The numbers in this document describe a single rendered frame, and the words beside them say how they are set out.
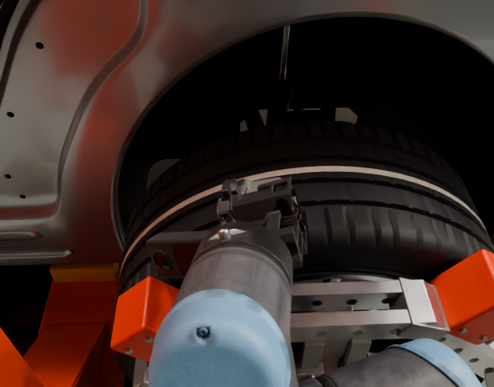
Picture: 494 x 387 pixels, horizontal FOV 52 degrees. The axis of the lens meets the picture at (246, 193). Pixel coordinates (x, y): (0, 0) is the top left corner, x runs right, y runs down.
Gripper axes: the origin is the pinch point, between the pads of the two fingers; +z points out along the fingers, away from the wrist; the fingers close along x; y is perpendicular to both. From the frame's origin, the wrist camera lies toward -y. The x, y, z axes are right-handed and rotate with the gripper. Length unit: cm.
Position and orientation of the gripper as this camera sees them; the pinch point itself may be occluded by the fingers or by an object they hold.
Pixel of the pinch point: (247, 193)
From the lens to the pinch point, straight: 65.9
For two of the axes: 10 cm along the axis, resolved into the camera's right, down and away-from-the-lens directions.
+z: 1.1, -3.4, 9.3
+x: -2.8, -9.1, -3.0
